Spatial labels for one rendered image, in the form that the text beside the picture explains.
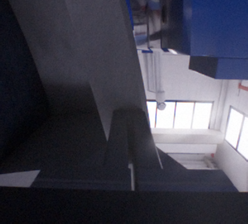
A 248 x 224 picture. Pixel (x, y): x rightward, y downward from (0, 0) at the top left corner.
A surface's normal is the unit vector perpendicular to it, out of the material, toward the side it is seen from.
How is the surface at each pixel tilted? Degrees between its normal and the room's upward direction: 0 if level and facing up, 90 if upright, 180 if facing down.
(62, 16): 90
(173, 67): 90
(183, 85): 90
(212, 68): 90
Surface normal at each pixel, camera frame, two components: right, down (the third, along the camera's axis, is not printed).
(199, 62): -1.00, -0.03
